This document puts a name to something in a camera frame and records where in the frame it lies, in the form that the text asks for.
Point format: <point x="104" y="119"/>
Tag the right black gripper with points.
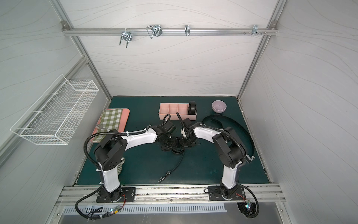
<point x="188" y="141"/>

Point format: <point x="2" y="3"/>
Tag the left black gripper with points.
<point x="167" y="143"/>

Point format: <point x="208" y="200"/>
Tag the pink compartment storage box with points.
<point x="173" y="108"/>

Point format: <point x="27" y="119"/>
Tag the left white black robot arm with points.
<point x="112" y="147"/>

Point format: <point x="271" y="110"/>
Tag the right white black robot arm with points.
<point x="230" y="149"/>

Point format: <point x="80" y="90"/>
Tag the dark green table mat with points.
<point x="146" y="164"/>

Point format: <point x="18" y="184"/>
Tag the pink plastic tray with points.
<point x="124" y="119"/>

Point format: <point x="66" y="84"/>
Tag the purple small bowl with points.
<point x="219" y="106"/>

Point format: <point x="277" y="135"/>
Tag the green checkered cloth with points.
<point x="109" y="120"/>

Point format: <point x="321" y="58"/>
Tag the grey ribbed ceramic mug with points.
<point x="120" y="165"/>

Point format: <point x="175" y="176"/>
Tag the metal hook clamp centre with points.
<point x="154" y="31"/>

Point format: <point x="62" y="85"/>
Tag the metal hook clamp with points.
<point x="255" y="31"/>
<point x="154" y="31"/>
<point x="126" y="37"/>

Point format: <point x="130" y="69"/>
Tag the metal hook clamp left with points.
<point x="126" y="37"/>

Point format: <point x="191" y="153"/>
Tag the metal hook clamp right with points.
<point x="255" y="31"/>

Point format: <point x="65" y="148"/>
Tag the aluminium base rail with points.
<point x="152" y="194"/>

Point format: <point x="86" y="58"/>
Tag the metal ring clamp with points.
<point x="187" y="30"/>

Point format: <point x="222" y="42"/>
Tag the aluminium crossbar rail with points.
<point x="166" y="32"/>

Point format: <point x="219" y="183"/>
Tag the white wire basket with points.
<point x="55" y="116"/>

